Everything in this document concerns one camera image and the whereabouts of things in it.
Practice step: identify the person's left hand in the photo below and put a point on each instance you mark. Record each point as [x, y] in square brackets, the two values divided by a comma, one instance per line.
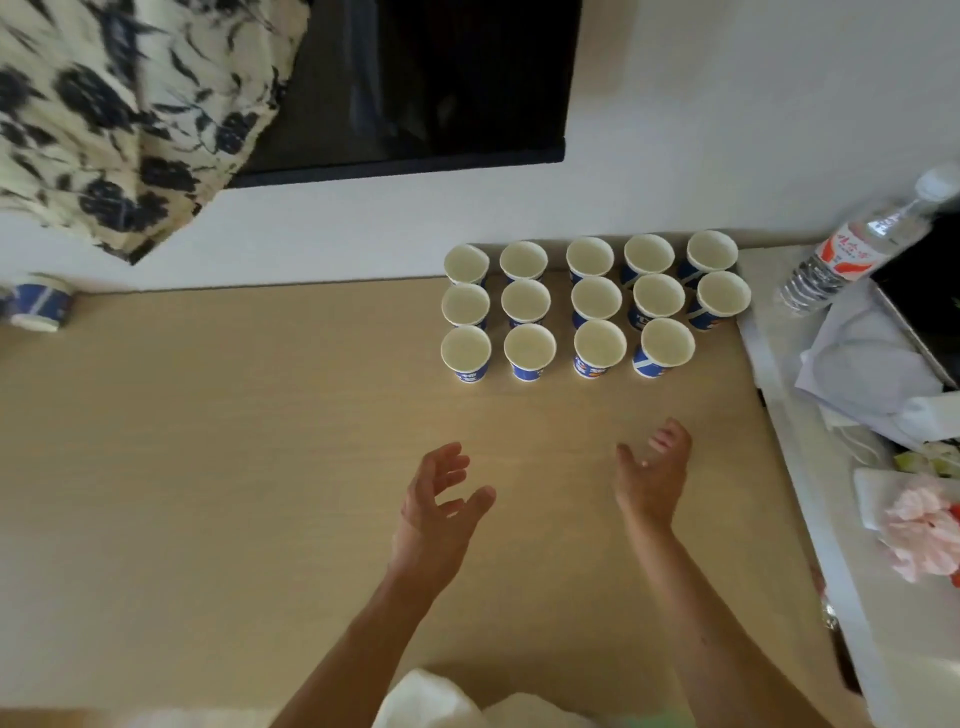
[427, 536]

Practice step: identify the person's right hand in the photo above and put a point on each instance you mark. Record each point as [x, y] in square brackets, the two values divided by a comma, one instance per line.
[652, 487]

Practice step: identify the person's left thumb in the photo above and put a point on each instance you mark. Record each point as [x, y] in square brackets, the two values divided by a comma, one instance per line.
[476, 502]

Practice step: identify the person's right thumb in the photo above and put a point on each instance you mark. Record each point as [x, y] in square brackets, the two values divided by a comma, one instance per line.
[626, 461]

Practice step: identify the person's left forearm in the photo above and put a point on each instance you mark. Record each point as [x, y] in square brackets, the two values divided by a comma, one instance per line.
[352, 652]

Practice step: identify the person's right forearm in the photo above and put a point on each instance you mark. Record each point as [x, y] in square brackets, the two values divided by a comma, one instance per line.
[705, 637]

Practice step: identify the array of blue paper cups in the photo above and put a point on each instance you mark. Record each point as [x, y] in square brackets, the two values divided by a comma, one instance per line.
[585, 307]

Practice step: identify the white garment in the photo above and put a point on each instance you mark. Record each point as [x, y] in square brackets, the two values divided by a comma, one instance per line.
[442, 705]

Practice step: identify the white tray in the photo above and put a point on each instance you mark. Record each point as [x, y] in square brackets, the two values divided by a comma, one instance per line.
[870, 495]

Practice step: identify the clear plastic water bottle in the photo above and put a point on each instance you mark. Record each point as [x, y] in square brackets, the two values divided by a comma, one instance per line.
[847, 255]

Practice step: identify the green leafy item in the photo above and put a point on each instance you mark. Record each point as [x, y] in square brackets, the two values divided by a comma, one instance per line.
[930, 459]

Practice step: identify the pink crumpled tissue flower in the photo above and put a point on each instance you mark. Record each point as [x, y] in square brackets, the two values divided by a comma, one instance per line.
[922, 529]

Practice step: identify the white side cabinet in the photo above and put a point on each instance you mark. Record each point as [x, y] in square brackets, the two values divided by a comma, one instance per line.
[900, 645]

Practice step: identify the black box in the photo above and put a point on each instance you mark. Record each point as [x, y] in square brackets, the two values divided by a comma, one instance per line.
[926, 300]

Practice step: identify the black television screen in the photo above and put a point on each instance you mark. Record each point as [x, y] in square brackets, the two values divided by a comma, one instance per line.
[420, 82]

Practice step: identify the blue striped paper cup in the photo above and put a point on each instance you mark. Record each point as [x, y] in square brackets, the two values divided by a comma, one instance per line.
[36, 304]

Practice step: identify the cream floral cloth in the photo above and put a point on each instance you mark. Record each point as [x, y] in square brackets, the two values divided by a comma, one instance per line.
[105, 120]

